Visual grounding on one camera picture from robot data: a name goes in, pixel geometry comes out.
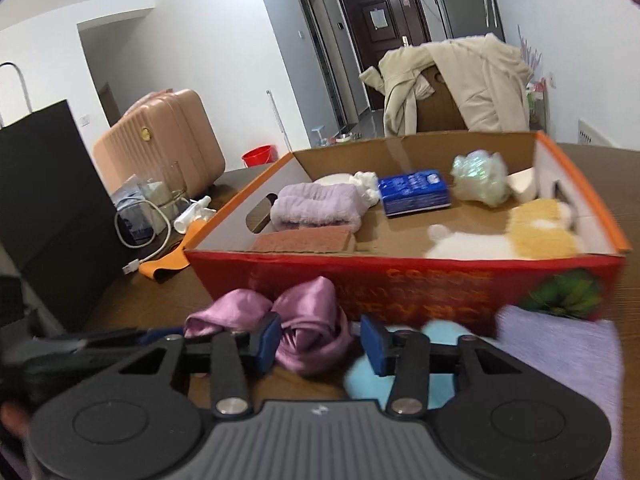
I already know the orange red cardboard box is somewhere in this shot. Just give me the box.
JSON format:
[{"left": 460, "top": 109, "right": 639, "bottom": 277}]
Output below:
[{"left": 186, "top": 131, "right": 630, "bottom": 334}]

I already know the white spray bottle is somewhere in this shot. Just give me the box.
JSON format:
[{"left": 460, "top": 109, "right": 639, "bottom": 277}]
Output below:
[{"left": 174, "top": 195, "right": 216, "bottom": 235}]

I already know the white board with print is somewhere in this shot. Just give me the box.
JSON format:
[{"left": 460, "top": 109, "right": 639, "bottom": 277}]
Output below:
[{"left": 578, "top": 119, "right": 614, "bottom": 148}]

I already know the white round cotton pad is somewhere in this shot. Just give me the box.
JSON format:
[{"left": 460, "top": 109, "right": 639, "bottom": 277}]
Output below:
[{"left": 314, "top": 174, "right": 354, "bottom": 186}]

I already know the iridescent green bath puff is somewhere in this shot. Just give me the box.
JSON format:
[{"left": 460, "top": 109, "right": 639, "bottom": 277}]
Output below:
[{"left": 450, "top": 150, "right": 510, "bottom": 208}]

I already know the beige coat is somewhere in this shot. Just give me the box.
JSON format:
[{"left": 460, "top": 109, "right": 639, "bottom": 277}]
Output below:
[{"left": 359, "top": 34, "right": 533, "bottom": 136}]

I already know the pink satin scrunchie bow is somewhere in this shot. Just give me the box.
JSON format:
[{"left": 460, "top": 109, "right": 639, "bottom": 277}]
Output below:
[{"left": 184, "top": 276, "right": 352, "bottom": 376}]

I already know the brown wooden chair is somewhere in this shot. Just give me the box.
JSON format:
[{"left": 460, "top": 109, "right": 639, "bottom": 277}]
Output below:
[{"left": 416, "top": 65, "right": 466, "bottom": 133}]

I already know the red plastic bucket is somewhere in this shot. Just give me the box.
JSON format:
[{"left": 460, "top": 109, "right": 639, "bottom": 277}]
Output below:
[{"left": 242, "top": 145, "right": 278, "bottom": 167}]

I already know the dark brown entrance door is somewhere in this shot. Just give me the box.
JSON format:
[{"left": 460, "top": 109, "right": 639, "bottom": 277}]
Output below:
[{"left": 335, "top": 0, "right": 433, "bottom": 111}]

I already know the blue tissue pack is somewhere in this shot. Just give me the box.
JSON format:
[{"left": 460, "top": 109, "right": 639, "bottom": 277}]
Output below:
[{"left": 378, "top": 170, "right": 451, "bottom": 218}]

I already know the black monitor panel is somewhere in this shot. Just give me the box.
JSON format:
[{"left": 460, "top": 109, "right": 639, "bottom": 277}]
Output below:
[{"left": 1, "top": 102, "right": 128, "bottom": 332}]

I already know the pink suitcase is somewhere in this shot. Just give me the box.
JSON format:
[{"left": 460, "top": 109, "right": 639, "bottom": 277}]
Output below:
[{"left": 92, "top": 89, "right": 226, "bottom": 197}]

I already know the light blue fluffy ball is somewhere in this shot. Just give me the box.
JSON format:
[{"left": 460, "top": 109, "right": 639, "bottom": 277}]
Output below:
[{"left": 342, "top": 318, "right": 474, "bottom": 411}]

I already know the orange white plush toy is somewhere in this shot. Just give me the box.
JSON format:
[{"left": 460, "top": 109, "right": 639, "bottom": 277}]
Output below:
[{"left": 424, "top": 198, "right": 586, "bottom": 261}]

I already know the white cosmetic sponge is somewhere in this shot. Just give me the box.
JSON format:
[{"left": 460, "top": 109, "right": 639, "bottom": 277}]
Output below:
[{"left": 506, "top": 168, "right": 538, "bottom": 204}]

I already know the purple microfiber cloth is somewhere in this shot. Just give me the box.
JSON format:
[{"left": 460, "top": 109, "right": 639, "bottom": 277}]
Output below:
[{"left": 497, "top": 306, "right": 625, "bottom": 479}]

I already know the orange cloth strip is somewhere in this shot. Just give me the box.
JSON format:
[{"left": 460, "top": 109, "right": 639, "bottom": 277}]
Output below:
[{"left": 138, "top": 219, "right": 206, "bottom": 283}]

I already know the white charging cable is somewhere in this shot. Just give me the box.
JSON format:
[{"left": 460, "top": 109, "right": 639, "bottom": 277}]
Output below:
[{"left": 113, "top": 198, "right": 174, "bottom": 276}]

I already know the red brown sponge block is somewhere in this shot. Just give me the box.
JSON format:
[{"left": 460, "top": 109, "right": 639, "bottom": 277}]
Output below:
[{"left": 250, "top": 226, "right": 356, "bottom": 254}]

